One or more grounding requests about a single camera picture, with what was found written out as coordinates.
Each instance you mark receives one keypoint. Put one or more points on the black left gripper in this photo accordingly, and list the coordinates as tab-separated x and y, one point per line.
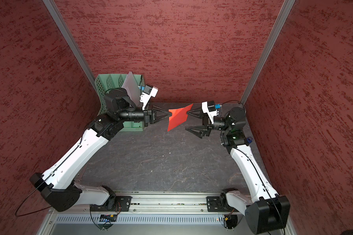
149	116

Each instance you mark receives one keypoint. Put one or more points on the red square paper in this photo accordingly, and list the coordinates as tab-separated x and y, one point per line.
178	116

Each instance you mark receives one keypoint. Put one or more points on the white paper sheets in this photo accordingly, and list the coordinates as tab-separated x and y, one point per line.
133	84

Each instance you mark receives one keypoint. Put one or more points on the aluminium corner post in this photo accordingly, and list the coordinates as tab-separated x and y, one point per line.
276	29
63	28

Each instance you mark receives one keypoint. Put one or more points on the aluminium right corner post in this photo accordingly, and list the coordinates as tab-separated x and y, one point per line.
276	29

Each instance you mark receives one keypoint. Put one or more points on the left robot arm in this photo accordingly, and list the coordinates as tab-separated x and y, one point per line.
57	185

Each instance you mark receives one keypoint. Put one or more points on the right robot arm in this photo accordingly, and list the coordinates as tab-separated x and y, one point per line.
264	209

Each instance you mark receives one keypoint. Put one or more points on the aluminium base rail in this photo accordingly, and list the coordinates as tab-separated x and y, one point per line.
148	208

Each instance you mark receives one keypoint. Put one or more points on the blue stapler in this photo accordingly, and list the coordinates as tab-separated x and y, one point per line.
249	140

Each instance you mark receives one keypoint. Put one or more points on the aluminium left corner post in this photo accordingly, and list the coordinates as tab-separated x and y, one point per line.
63	28

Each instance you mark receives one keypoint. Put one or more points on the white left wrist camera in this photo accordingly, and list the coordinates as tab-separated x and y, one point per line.
147	93

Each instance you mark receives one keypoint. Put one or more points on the green plastic file organizer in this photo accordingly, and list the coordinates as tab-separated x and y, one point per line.
116	103

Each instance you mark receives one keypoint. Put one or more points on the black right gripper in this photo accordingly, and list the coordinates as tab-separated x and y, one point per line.
207	127

